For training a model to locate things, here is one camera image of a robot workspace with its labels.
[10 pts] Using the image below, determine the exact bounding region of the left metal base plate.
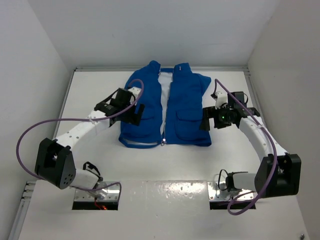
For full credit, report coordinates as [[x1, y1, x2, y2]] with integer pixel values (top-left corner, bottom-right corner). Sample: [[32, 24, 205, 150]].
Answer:
[[74, 181, 122, 203]]

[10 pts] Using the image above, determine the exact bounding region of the metal base plate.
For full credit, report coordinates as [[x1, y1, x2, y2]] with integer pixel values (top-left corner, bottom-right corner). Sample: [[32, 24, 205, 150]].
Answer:
[[74, 181, 122, 203], [207, 181, 254, 202]]

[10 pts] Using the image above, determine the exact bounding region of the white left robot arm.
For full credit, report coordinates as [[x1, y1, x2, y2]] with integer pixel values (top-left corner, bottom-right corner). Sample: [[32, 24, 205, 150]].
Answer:
[[34, 86, 145, 191]]

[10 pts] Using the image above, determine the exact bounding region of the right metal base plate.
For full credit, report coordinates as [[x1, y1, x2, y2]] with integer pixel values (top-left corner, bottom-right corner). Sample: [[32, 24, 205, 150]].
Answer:
[[207, 181, 254, 202]]

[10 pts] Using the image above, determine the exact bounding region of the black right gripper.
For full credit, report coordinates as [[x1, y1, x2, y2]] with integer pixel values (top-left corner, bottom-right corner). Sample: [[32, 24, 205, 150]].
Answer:
[[199, 104, 233, 131]]

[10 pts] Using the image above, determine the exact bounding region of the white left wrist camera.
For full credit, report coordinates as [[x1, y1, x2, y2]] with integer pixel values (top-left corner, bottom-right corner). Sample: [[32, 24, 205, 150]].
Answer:
[[128, 86, 142, 98]]

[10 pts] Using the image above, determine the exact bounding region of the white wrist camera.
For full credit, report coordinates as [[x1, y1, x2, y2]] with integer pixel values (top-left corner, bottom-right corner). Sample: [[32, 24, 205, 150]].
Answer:
[[211, 91, 228, 109], [128, 86, 142, 98]]

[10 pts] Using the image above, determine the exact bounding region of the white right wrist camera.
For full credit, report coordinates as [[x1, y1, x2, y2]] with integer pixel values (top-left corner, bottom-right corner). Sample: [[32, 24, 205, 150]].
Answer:
[[211, 91, 228, 109]]

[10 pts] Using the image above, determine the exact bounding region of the blue zip-up vest jacket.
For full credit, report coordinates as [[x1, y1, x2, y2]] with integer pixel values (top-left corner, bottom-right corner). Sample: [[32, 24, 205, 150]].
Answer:
[[118, 60, 212, 149]]

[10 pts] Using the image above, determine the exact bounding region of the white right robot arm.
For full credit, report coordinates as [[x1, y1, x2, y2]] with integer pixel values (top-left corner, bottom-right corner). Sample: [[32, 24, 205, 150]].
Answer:
[[200, 91, 302, 198]]

